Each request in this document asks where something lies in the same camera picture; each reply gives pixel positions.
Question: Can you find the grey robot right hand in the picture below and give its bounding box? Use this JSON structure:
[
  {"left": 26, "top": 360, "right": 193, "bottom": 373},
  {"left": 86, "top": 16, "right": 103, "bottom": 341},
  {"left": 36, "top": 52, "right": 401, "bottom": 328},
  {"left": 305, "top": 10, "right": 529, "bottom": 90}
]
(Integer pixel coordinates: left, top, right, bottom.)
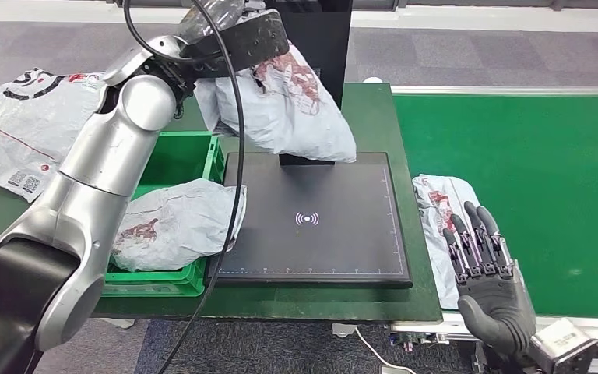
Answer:
[{"left": 442, "top": 201, "right": 537, "bottom": 357}]

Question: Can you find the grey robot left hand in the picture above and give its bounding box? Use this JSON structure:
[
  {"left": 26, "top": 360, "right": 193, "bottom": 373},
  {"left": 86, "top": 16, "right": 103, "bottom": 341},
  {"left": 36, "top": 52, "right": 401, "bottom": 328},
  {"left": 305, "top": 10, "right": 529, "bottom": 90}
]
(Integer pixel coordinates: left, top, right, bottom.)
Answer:
[{"left": 178, "top": 0, "right": 268, "bottom": 46}]

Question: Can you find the grey parcel bag red print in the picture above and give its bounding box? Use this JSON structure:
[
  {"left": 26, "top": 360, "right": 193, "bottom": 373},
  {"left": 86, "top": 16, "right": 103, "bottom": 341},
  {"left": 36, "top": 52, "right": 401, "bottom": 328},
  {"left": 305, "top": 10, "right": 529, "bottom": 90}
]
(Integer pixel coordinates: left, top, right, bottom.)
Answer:
[
  {"left": 111, "top": 178, "right": 248, "bottom": 273},
  {"left": 412, "top": 174, "right": 486, "bottom": 311}
]

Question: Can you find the plain grey parcel bag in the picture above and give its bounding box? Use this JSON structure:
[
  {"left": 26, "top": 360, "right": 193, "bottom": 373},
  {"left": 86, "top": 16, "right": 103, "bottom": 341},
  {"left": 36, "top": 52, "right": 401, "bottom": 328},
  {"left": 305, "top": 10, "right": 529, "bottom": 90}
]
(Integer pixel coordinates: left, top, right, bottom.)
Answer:
[{"left": 194, "top": 44, "right": 357, "bottom": 164}]

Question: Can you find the black inbound scanner machine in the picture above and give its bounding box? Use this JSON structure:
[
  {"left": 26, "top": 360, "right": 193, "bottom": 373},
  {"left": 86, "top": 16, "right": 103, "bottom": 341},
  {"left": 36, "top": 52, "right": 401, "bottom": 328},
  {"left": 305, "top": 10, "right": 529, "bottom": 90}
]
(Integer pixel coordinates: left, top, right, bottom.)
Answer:
[{"left": 206, "top": 0, "right": 414, "bottom": 289}]

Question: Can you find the white parcel bag black print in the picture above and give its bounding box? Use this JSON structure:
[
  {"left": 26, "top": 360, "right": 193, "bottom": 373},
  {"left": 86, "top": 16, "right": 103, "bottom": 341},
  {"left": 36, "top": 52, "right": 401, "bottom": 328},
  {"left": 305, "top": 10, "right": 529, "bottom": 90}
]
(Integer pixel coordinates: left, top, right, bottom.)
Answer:
[{"left": 0, "top": 68, "right": 107, "bottom": 203}]

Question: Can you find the green plastic crate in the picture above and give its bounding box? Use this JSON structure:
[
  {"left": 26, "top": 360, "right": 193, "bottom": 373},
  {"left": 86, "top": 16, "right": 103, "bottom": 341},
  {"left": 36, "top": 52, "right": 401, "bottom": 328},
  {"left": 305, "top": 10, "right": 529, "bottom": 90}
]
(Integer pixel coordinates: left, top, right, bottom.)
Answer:
[{"left": 101, "top": 131, "right": 227, "bottom": 299}]

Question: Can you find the small white flat object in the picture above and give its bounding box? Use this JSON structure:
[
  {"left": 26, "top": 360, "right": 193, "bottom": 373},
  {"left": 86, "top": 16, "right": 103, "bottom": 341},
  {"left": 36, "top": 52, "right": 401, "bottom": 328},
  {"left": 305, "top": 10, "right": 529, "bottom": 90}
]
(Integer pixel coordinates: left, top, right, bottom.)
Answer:
[{"left": 100, "top": 317, "right": 136, "bottom": 330}]

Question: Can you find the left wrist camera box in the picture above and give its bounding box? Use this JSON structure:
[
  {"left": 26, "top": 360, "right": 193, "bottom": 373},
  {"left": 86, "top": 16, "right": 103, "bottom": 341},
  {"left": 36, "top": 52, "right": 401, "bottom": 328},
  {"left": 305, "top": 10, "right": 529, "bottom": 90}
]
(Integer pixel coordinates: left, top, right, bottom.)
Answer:
[{"left": 180, "top": 9, "right": 290, "bottom": 79}]

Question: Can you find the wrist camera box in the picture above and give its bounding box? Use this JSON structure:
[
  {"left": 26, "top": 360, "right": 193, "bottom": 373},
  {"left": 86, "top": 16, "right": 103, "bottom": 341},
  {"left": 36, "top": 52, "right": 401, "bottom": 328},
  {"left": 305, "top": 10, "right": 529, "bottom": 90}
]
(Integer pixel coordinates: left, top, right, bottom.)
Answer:
[
  {"left": 528, "top": 317, "right": 596, "bottom": 374},
  {"left": 180, "top": 9, "right": 290, "bottom": 79}
]

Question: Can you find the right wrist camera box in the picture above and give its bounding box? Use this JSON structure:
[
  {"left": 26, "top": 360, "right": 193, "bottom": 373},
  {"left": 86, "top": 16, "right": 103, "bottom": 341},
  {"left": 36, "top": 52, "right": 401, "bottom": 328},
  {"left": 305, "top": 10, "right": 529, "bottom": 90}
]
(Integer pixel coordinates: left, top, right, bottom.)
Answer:
[{"left": 528, "top": 317, "right": 596, "bottom": 374}]

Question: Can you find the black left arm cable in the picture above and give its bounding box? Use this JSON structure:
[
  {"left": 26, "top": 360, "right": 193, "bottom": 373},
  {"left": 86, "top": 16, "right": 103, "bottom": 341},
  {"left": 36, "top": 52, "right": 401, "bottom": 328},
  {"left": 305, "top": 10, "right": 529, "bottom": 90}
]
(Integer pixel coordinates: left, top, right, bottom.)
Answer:
[{"left": 123, "top": 0, "right": 246, "bottom": 374}]

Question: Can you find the white cable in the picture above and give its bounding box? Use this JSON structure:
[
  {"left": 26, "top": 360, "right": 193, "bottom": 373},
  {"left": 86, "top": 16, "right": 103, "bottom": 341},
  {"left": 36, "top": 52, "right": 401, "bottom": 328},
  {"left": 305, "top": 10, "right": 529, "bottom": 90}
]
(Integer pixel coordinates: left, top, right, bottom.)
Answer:
[{"left": 354, "top": 327, "right": 416, "bottom": 374}]

